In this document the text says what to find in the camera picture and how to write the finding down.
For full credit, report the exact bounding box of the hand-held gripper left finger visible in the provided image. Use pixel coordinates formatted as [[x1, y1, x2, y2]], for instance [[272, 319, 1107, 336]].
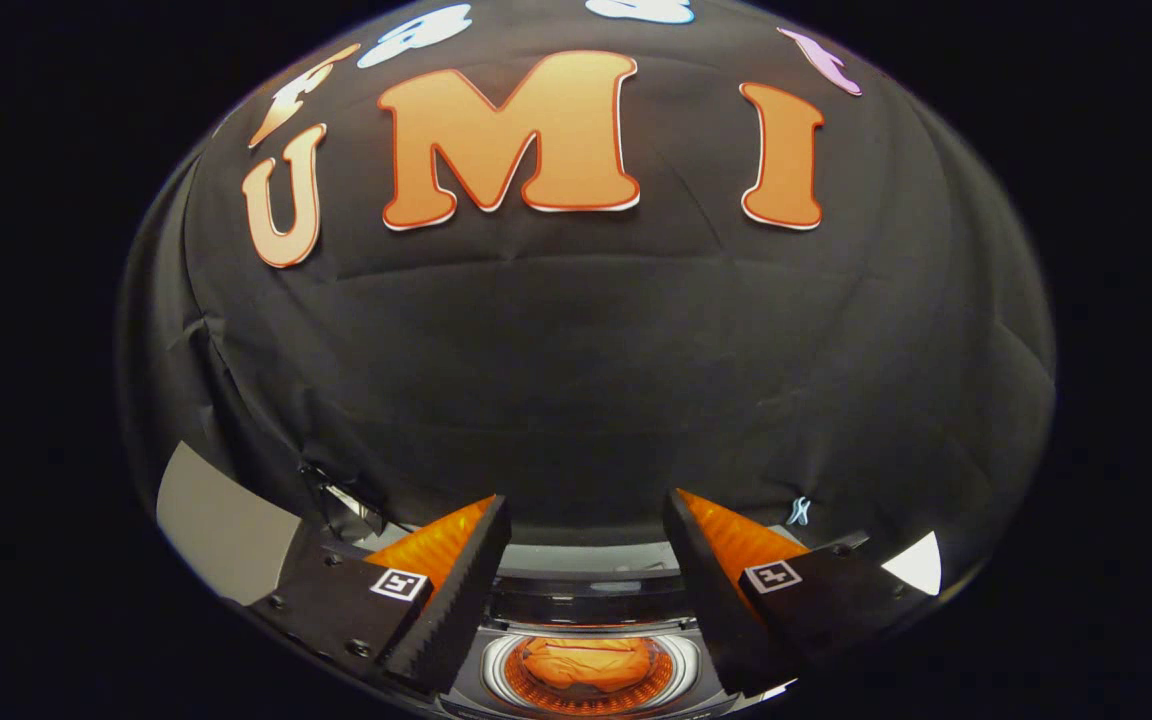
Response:
[[246, 493, 515, 698]]

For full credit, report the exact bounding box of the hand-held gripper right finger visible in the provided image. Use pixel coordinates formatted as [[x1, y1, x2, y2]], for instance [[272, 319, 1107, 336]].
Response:
[[662, 488, 927, 697]]

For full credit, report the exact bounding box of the grey washing machine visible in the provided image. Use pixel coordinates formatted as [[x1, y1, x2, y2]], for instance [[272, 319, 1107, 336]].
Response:
[[298, 460, 799, 719]]

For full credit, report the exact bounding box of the yellow polo shirt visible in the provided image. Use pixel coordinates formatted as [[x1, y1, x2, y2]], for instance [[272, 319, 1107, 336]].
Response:
[[520, 636, 656, 694]]

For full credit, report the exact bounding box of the white sheet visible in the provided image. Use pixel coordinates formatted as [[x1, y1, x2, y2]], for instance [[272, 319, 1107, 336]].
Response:
[[880, 530, 944, 598]]

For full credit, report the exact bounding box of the black backdrop cloth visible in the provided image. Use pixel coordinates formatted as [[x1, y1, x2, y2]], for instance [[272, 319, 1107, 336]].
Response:
[[116, 0, 1057, 591]]

